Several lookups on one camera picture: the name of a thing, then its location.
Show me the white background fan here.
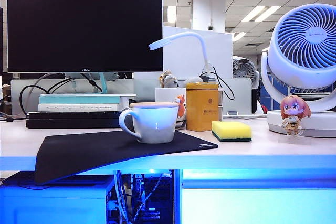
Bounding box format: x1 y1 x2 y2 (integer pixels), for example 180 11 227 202
232 56 260 88

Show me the white desk fan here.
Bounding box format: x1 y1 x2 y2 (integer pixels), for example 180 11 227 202
261 3 336 138

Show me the white book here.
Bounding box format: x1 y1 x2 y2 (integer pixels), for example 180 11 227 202
38 104 124 112

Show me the white computer case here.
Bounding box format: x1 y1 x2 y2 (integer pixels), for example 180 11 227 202
0 182 114 224

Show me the black Corsair mouse pad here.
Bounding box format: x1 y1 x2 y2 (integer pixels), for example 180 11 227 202
34 130 219 185

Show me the black looped monitor cable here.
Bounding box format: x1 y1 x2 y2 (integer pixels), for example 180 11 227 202
18 84 54 116

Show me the light teal monitor stand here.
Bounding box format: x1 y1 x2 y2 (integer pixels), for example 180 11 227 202
39 72 137 98

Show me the small orange fox figurine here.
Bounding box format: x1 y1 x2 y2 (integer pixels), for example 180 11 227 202
174 94 187 119

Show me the silver flat panel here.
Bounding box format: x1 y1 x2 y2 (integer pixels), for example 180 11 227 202
222 78 253 116

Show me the white ceramic mug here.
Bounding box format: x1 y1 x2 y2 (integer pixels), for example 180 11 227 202
118 102 180 145

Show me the grey mini drawer organizer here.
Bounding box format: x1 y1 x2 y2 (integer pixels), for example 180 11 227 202
217 89 224 124

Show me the black flat case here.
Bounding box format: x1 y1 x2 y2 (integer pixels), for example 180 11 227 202
26 119 124 130
28 111 124 120

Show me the stack of books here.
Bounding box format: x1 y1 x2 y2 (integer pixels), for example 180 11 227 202
10 78 156 116

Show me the white office partition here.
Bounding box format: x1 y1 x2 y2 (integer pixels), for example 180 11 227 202
162 26 234 80

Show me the grey soft toy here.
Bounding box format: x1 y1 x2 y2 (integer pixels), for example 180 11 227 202
184 76 205 84

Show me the yellow tea tin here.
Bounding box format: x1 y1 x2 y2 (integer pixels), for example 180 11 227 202
185 82 219 132

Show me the open black computer chassis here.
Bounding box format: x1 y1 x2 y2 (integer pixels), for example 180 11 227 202
130 171 175 224

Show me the yellow green cleaning sponge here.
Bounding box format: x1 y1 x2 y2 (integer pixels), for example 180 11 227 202
212 121 253 142

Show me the black AOC computer monitor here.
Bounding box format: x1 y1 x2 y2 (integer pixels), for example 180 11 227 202
6 0 164 73

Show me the white computer cable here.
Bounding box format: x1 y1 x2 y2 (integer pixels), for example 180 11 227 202
113 170 132 224

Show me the white flexible desk lamp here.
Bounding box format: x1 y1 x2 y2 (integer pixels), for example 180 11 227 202
149 31 215 83

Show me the beige plush animal toy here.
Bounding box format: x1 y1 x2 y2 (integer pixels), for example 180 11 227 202
159 70 181 89

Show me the black lamp cable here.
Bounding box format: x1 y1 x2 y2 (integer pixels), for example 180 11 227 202
212 66 235 101

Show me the orange-haired anime girl figurine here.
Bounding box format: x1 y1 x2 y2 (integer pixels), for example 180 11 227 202
278 94 313 143

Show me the teal book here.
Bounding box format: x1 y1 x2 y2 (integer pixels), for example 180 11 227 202
39 95 122 105

